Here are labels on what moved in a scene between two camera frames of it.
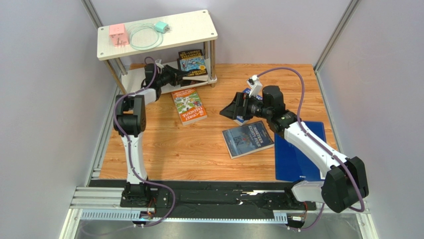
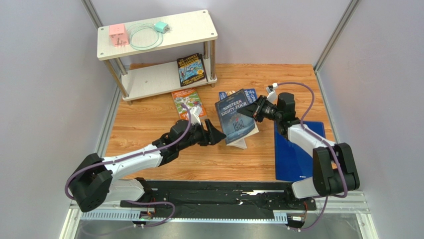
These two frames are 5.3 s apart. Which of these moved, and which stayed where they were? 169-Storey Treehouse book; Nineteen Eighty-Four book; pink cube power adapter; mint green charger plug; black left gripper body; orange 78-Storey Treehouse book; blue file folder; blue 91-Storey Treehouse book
Moved: black left gripper body; Nineteen Eighty-Four book; 169-Storey Treehouse book; blue 91-Storey Treehouse book
Stayed: pink cube power adapter; mint green charger plug; orange 78-Storey Treehouse book; blue file folder
